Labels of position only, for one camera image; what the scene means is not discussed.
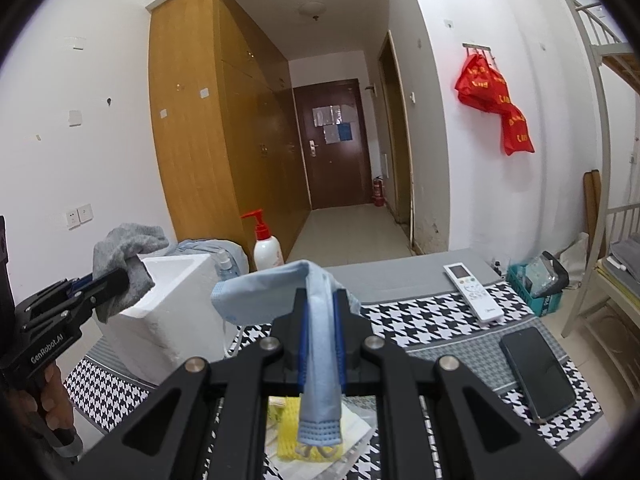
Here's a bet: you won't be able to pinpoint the white lotion pump bottle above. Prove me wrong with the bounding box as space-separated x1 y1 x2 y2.
241 209 284 271

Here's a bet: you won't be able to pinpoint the wall coat hook rack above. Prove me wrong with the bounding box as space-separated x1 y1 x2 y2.
462 42 492 55

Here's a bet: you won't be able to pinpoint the wooden boards against wall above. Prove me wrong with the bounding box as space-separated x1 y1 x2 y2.
582 169 601 252

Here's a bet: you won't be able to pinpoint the white wall socket pair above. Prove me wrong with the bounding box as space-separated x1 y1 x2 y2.
65 204 93 230

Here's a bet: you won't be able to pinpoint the ceiling lamp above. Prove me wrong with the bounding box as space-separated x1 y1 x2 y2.
298 1 326 21

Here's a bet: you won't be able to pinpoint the metal bunk bed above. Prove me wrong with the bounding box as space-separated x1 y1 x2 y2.
557 0 640 340

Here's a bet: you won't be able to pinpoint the red fire extinguisher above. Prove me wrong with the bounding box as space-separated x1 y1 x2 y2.
372 176 385 207

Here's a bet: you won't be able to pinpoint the wooden wardrobe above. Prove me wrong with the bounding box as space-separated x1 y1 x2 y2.
149 0 310 255

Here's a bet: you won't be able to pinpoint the houndstooth table cloth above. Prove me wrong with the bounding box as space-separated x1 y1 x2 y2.
62 246 606 480

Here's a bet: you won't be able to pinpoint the grey sock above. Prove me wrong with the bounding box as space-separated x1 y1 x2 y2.
92 223 169 324

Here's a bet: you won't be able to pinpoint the red hanging plastic bags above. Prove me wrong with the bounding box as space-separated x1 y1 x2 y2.
454 52 535 156

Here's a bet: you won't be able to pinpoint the white remote control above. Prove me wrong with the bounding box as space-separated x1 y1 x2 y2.
444 262 504 324

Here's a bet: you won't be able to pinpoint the light blue crumpled cloth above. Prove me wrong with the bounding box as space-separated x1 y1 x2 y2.
162 238 250 276

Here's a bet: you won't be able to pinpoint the clear blue spray bottle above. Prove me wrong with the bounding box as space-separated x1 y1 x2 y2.
215 249 240 281

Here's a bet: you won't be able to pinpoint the person's left hand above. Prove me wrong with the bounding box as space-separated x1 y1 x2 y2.
3 363 74 430

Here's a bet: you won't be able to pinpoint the teal plastic basket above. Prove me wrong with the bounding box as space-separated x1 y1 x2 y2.
506 252 570 316

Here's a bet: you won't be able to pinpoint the black smartphone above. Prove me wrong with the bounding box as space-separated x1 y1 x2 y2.
499 327 576 424

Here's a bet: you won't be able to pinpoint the side doorway wooden frame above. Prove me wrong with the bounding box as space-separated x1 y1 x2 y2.
378 30 414 249

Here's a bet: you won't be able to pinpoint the dark brown entrance door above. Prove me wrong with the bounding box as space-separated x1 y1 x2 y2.
294 79 372 209

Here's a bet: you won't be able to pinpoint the white tissue stack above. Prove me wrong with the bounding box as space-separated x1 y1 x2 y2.
264 396 378 479

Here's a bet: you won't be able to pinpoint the yellow foam fruit net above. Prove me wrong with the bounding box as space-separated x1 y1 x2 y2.
268 396 344 463

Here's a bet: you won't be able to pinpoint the white styrofoam box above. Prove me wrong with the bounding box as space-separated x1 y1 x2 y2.
96 255 239 385

